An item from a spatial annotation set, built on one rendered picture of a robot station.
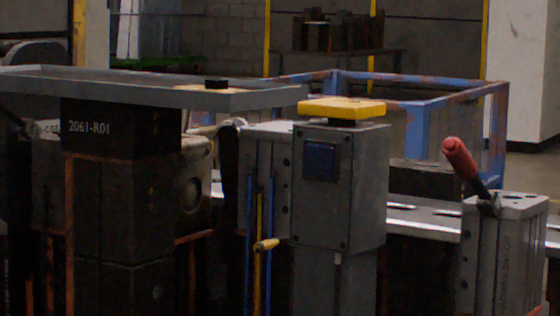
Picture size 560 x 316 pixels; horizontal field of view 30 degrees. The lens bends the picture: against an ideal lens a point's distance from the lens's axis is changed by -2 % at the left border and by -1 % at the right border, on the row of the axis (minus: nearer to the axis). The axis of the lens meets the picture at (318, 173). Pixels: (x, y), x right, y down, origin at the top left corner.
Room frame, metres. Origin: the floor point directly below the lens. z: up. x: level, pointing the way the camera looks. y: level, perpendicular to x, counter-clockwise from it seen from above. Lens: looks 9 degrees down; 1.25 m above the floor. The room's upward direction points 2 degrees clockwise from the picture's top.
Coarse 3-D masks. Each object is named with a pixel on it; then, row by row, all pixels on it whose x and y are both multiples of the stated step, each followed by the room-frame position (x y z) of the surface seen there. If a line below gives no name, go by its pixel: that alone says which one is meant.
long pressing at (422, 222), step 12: (216, 180) 1.46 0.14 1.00; (216, 192) 1.34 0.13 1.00; (216, 204) 1.33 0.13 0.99; (396, 204) 1.33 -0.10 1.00; (408, 204) 1.32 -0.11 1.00; (420, 204) 1.33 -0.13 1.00; (432, 204) 1.33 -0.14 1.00; (444, 204) 1.33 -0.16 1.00; (456, 204) 1.34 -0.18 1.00; (396, 216) 1.25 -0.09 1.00; (408, 216) 1.25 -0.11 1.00; (420, 216) 1.25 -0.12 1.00; (432, 216) 1.25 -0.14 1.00; (552, 216) 1.28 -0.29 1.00; (396, 228) 1.20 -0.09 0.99; (408, 228) 1.20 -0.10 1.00; (420, 228) 1.19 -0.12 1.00; (432, 228) 1.18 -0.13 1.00; (444, 228) 1.18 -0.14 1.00; (456, 228) 1.17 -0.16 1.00; (552, 228) 1.22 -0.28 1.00; (444, 240) 1.17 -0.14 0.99; (456, 240) 1.17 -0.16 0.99; (552, 240) 1.13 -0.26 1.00; (552, 252) 1.11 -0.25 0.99
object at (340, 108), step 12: (300, 108) 0.95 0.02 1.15; (312, 108) 0.95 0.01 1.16; (324, 108) 0.94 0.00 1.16; (336, 108) 0.94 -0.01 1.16; (348, 108) 0.93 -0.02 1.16; (360, 108) 0.93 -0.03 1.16; (372, 108) 0.95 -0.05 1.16; (384, 108) 0.97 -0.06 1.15; (336, 120) 0.96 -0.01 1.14; (348, 120) 0.96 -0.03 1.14
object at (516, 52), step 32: (512, 0) 9.19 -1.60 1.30; (544, 0) 9.08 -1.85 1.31; (512, 32) 9.18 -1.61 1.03; (544, 32) 9.07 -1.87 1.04; (512, 64) 9.18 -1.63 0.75; (544, 64) 9.09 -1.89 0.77; (512, 96) 9.17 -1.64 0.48; (544, 96) 9.16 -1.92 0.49; (512, 128) 9.16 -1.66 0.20; (544, 128) 9.23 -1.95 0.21
